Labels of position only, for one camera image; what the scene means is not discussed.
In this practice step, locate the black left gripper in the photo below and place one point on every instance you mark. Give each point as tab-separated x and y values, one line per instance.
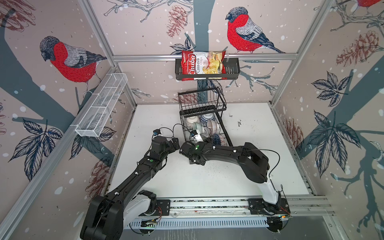
172	148

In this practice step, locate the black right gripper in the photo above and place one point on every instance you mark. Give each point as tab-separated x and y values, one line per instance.
206	144

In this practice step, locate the white red dotted bowl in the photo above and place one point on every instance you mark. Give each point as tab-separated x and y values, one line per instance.
191	121

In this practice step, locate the maroon striped bowl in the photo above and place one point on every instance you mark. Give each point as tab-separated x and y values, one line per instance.
213	127

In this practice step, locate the blue geometric patterned bowl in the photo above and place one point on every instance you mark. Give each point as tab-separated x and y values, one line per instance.
218	140

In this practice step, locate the orange and blue patterned bowl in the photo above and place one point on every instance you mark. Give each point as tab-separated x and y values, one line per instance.
204	118

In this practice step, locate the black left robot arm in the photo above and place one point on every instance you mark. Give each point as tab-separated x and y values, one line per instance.
105	216

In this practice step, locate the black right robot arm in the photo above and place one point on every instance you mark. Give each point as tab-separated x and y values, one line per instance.
253	162

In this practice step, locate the red cassava chips bag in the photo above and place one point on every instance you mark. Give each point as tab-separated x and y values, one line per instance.
202	63

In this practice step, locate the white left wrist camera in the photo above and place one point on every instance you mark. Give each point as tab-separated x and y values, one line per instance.
157	133

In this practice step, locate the black wire dish rack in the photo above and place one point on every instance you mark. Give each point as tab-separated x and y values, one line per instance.
201	114

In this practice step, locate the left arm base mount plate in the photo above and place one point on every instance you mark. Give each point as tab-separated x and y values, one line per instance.
162	209

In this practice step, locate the aluminium front rail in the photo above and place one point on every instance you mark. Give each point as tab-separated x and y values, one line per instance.
300	206

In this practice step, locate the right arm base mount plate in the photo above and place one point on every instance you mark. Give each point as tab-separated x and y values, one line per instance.
259	207

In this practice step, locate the white wire mesh basket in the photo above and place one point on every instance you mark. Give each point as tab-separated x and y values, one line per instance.
97	115

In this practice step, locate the black wall shelf basket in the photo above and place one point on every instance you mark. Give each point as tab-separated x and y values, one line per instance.
231	66

